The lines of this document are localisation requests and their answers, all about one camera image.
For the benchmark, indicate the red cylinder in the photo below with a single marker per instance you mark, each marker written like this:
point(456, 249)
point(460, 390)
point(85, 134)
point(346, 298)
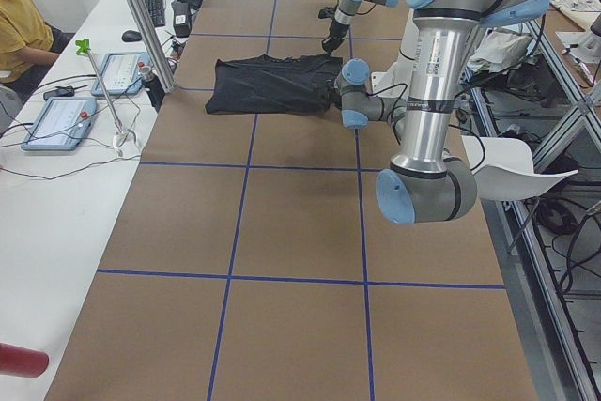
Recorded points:
point(22, 362)

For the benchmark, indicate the black power adapter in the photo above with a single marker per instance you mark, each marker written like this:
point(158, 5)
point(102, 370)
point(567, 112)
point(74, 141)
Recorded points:
point(182, 19)

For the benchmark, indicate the teach pendant near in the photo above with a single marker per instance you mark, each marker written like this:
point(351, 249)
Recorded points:
point(61, 125)

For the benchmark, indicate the black keyboard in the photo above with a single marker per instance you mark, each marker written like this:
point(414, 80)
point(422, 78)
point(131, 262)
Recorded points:
point(155, 9)

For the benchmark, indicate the metal rod green tip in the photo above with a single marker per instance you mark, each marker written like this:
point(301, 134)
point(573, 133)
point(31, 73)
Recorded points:
point(122, 133)

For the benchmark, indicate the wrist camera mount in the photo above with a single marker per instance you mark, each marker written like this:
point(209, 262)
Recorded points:
point(326, 12)

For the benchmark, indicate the black graphic t-shirt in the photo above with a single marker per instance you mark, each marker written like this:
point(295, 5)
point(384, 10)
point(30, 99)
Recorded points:
point(268, 85)

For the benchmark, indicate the white plastic chair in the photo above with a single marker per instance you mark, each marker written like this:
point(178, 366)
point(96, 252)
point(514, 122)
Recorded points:
point(503, 169)

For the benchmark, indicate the teach pendant far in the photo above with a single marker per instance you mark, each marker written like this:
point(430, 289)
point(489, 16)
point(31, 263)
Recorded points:
point(120, 72)

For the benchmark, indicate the white camera stand base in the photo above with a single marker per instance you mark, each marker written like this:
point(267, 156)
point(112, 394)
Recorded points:
point(391, 83)

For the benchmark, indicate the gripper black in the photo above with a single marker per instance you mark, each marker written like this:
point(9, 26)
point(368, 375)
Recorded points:
point(331, 93)
point(333, 33)

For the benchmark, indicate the aluminium frame post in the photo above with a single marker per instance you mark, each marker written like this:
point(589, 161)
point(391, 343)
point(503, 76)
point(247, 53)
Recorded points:
point(153, 46)

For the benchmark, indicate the black computer mouse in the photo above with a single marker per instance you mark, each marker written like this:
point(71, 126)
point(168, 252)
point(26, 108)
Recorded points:
point(131, 36)

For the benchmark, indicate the teach pendant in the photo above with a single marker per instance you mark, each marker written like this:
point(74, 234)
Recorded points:
point(61, 125)
point(120, 72)

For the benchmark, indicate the seated person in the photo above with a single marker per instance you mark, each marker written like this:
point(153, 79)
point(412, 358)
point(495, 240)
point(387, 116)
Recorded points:
point(29, 46)

